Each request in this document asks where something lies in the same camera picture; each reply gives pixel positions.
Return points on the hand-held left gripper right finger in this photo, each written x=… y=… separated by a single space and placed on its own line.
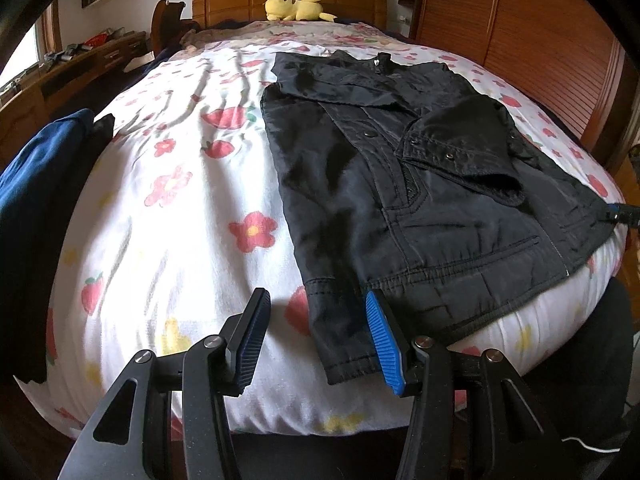
x=382 y=345

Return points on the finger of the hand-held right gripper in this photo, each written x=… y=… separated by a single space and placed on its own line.
x=622 y=212

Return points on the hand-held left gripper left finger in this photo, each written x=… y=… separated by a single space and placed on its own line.
x=250 y=350

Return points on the black jacket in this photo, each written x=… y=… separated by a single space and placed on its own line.
x=400 y=210

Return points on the blue and black clothes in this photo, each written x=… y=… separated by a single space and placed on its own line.
x=102 y=127

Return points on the strawberry print quilt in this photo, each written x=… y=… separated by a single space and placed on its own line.
x=190 y=235

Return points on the person's dark clothing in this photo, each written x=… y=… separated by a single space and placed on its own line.
x=575 y=360

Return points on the wooden slatted wardrobe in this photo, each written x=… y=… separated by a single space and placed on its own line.
x=525 y=35

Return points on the folded blue garment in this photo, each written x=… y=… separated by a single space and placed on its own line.
x=35 y=175

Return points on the white paper sheet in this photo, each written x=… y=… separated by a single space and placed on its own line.
x=136 y=65

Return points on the rose print blanket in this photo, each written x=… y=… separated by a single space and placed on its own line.
x=325 y=35

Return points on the long wooden desk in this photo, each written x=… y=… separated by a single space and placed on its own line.
x=25 y=115

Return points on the dark wooden chair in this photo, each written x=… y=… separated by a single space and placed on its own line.
x=165 y=20

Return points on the yellow plush toy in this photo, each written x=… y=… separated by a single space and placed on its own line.
x=295 y=7

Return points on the wooden bed headboard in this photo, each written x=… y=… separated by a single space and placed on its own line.
x=230 y=2

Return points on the black device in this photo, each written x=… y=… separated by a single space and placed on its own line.
x=65 y=52

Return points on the wood framed window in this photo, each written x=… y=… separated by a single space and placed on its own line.
x=35 y=42

